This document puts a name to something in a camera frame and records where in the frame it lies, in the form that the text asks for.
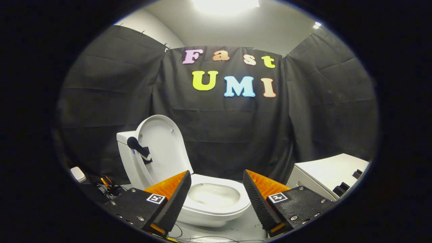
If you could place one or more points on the black backdrop cloth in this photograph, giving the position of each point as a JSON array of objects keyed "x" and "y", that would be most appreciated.
[{"x": 229, "y": 135}]

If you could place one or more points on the white toilet lid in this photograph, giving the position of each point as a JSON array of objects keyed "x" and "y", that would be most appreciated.
[{"x": 165, "y": 145}]

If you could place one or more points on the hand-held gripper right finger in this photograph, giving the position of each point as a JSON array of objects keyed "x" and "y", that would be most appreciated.
[{"x": 258, "y": 202}]

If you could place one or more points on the white toilet seat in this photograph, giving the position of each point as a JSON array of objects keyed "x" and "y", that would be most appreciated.
[{"x": 241, "y": 202}]

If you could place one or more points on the small ceiling spotlight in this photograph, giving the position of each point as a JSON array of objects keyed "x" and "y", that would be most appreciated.
[{"x": 316, "y": 25}]

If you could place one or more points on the white ceramic toilet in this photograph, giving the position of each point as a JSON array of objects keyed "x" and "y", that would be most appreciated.
[{"x": 209, "y": 219}]

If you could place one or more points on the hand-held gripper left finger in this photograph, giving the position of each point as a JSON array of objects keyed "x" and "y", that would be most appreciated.
[{"x": 175, "y": 199}]

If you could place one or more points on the small white device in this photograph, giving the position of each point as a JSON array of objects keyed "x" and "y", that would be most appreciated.
[{"x": 78, "y": 174}]

